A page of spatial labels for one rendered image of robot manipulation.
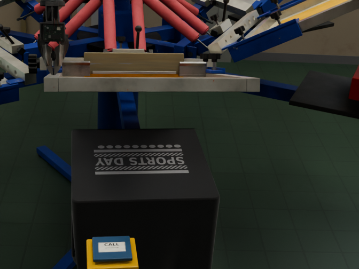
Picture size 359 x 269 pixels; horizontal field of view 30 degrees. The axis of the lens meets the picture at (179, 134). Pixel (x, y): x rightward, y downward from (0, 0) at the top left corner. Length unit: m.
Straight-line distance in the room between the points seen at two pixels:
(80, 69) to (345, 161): 2.50
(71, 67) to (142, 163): 0.44
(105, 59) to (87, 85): 0.61
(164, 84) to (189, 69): 0.61
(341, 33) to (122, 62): 3.99
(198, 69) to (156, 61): 0.15
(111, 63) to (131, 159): 0.37
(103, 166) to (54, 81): 0.48
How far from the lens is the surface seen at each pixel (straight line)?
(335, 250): 3.60
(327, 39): 6.17
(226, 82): 1.84
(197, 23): 3.09
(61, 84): 1.79
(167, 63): 2.41
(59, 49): 1.99
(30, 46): 2.99
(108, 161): 2.21
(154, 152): 2.28
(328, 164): 4.41
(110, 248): 1.77
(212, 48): 2.73
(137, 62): 2.40
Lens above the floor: 2.01
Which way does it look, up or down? 26 degrees down
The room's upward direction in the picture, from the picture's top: 4 degrees clockwise
